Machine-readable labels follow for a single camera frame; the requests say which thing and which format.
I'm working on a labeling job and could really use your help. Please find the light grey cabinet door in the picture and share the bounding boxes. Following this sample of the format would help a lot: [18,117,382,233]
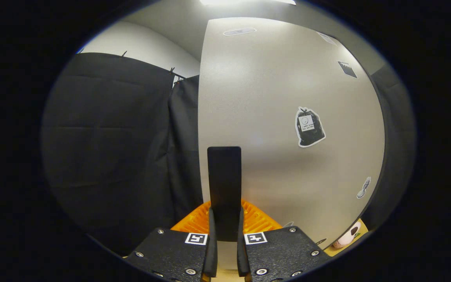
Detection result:
[198,17,386,271]

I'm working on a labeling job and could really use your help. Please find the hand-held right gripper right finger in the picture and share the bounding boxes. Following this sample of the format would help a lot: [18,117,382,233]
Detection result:
[236,200,332,282]

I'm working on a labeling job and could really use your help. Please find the black cabinet door handle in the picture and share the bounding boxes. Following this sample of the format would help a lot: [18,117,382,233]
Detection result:
[207,146,242,242]

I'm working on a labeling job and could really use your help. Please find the black backdrop cloth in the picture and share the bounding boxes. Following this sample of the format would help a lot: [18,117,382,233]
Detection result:
[41,52,418,255]

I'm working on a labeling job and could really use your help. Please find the long ceiling light panel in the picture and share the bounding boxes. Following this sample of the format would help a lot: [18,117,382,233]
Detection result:
[200,0,296,6]

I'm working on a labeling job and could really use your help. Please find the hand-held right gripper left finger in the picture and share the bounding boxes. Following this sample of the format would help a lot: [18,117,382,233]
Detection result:
[126,201,218,282]

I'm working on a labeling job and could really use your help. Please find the pink plush slipper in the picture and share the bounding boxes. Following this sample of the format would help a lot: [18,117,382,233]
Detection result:
[332,222,361,249]

